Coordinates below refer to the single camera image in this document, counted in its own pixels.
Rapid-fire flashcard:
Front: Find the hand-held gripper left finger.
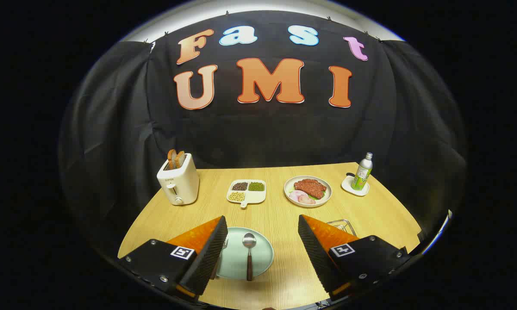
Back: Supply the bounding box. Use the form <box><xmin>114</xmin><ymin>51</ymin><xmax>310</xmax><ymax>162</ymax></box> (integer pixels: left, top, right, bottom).
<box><xmin>118</xmin><ymin>215</ymin><xmax>229</xmax><ymax>300</ymax></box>

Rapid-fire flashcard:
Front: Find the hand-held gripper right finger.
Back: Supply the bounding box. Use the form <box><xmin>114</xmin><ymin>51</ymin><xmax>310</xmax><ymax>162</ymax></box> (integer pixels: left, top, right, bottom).
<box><xmin>297</xmin><ymin>214</ymin><xmax>411</xmax><ymax>302</ymax></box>

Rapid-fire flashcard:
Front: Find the fork with brown handle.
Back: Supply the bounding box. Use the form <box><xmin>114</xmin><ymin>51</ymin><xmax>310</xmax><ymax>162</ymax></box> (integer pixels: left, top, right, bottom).
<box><xmin>211</xmin><ymin>236</ymin><xmax>230</xmax><ymax>279</ymax></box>

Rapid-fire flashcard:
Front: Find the spoon with brown handle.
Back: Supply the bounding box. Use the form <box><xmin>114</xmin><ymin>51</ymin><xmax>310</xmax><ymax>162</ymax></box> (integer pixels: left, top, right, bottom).
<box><xmin>242</xmin><ymin>232</ymin><xmax>257</xmax><ymax>282</ymax></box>

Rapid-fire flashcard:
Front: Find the light blue plate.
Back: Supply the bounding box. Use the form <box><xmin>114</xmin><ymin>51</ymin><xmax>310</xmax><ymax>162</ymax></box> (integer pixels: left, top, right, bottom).
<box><xmin>215</xmin><ymin>227</ymin><xmax>274</xmax><ymax>280</ymax></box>

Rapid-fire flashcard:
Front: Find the brown steak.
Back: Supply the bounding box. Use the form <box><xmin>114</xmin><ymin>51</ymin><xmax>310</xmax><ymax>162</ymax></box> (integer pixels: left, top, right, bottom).
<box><xmin>294</xmin><ymin>179</ymin><xmax>327</xmax><ymax>199</ymax></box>

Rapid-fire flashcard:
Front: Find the white divided dish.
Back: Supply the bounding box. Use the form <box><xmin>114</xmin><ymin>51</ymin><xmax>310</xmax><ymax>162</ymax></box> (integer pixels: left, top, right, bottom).
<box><xmin>226</xmin><ymin>179</ymin><xmax>267</xmax><ymax>209</ymax></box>

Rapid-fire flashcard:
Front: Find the white oval plate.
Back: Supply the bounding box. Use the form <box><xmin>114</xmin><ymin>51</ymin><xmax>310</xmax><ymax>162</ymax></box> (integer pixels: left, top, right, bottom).
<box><xmin>283</xmin><ymin>175</ymin><xmax>333</xmax><ymax>208</ymax></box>

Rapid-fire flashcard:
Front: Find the white square coaster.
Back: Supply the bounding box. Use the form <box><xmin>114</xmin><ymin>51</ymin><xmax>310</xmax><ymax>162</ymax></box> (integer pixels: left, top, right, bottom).
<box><xmin>341</xmin><ymin>174</ymin><xmax>370</xmax><ymax>197</ymax></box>

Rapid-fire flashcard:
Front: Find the cream white toaster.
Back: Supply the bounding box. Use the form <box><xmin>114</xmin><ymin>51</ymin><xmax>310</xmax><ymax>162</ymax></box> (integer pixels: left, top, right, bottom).
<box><xmin>157</xmin><ymin>153</ymin><xmax>200</xmax><ymax>206</ymax></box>

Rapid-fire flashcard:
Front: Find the silver bottle with green label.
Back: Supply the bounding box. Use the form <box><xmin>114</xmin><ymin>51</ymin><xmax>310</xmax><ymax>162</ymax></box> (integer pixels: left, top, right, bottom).
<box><xmin>351</xmin><ymin>152</ymin><xmax>374</xmax><ymax>191</ymax></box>

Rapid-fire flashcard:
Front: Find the metal wire basket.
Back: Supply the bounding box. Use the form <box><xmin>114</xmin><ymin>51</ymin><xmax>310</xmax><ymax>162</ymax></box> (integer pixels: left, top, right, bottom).
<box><xmin>327</xmin><ymin>219</ymin><xmax>357</xmax><ymax>237</ymax></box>

